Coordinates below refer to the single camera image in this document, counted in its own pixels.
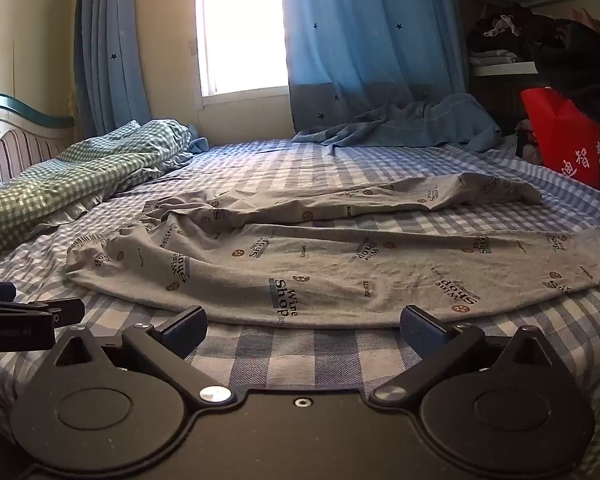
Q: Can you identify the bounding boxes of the striped headboard with teal trim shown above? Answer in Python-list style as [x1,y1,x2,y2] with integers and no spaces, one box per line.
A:
[0,92,77,183]

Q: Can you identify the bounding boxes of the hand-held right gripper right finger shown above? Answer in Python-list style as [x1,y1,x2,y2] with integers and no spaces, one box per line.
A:
[369,305,557,408]

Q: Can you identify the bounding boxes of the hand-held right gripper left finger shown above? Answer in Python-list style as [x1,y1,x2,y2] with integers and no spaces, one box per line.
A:
[45,305,238,408]

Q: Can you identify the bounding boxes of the black garment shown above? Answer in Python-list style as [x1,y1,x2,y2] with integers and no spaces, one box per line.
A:
[525,17,600,132]

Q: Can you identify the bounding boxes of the pile of dark clothes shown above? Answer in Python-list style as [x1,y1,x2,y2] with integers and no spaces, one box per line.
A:
[466,4,573,67]

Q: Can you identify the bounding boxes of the blue star curtain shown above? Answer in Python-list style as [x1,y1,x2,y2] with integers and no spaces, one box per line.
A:
[279,0,473,133]
[74,0,152,137]

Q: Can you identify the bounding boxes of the small blue cloth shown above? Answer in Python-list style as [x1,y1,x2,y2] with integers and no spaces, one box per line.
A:
[186,124,212,155]

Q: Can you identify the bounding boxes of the large blue cloth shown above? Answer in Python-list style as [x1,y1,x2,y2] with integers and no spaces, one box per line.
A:
[292,92,502,155]

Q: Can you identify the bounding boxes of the red bag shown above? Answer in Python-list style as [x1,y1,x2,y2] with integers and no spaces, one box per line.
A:
[519,86,600,202]

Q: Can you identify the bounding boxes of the blue checkered bed sheet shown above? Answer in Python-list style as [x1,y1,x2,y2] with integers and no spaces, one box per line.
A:
[0,140,600,461]

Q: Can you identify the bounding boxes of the grey printed pants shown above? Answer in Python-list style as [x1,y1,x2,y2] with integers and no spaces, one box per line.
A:
[65,171,600,330]

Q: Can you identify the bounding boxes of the window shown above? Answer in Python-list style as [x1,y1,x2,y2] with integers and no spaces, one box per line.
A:
[194,0,291,106]

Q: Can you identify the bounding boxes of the green checkered quilt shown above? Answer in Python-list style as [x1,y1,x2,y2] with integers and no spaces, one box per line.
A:
[0,119,196,257]

